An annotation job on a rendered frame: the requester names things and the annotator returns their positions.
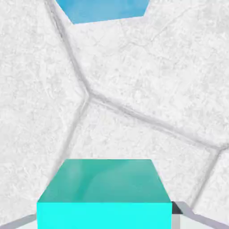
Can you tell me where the small cyan cube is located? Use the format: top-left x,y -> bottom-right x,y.
37,158 -> 173,229

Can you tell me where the small blue cube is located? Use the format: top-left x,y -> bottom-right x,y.
55,0 -> 150,25

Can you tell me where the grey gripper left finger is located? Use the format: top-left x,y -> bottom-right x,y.
0,213 -> 38,229

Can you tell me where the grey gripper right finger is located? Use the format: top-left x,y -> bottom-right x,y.
171,201 -> 229,229

